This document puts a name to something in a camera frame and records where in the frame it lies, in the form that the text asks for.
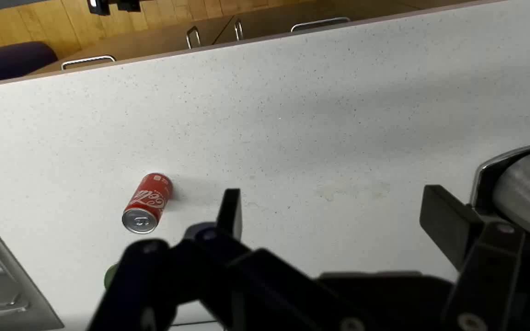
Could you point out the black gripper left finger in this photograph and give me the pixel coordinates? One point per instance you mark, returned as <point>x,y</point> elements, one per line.
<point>174,287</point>

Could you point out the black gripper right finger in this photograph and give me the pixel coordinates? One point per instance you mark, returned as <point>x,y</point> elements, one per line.
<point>492,276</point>

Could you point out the red cola can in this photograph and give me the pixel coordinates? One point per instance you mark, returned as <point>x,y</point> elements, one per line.
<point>148,203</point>

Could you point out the wooden lower cabinet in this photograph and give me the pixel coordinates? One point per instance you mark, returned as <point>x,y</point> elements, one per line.
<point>155,39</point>

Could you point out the green lime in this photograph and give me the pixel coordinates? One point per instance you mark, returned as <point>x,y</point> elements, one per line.
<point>111,276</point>

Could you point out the steel coffee carafe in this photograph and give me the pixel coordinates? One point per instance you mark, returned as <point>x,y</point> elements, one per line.
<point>529,190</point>

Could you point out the dark blue bin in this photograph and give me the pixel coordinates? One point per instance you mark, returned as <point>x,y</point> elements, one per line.
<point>8,61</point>

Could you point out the black stand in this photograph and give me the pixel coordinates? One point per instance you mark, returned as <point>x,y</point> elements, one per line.
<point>115,4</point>

